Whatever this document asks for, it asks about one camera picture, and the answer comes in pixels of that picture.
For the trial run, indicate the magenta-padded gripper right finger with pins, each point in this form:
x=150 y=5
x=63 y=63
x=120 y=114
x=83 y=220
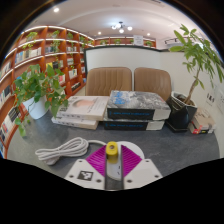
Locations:
x=140 y=173

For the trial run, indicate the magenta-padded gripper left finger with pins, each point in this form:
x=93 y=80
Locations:
x=83 y=173

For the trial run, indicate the small yellow charger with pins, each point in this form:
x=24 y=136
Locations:
x=112 y=150

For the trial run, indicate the thick dark grey book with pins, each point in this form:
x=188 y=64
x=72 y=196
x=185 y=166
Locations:
x=138 y=101
x=133 y=125

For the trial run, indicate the thin white book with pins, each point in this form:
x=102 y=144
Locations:
x=75 y=123

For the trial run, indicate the large white book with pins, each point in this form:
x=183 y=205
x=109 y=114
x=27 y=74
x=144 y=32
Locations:
x=85 y=106

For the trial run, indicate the tall plant in black pot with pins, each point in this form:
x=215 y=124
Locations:
x=180 y=113

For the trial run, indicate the red spine book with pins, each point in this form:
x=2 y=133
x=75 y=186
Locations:
x=198 y=130

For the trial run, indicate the leafy plant in white pot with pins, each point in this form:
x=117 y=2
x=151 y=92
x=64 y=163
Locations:
x=36 y=108

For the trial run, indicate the beige cover book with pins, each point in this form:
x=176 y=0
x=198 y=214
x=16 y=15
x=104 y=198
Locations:
x=205 y=120

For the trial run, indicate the tan upholstered chair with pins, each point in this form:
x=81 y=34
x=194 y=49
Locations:
x=152 y=81
x=108 y=81

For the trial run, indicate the clear acrylic sign stand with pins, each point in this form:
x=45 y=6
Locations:
x=210 y=98

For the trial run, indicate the orange wooden bookshelf unit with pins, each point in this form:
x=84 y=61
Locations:
x=20 y=63

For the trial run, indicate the branched ceiling lamp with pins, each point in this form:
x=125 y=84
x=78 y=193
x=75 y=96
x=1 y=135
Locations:
x=120 y=27

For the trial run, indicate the recessed ceiling lights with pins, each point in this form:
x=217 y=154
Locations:
x=56 y=10

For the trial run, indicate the white wall socket plate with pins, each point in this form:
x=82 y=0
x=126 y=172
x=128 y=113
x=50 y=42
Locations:
x=220 y=101

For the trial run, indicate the orange wall shelf with plants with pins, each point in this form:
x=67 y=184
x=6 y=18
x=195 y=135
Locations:
x=116 y=41

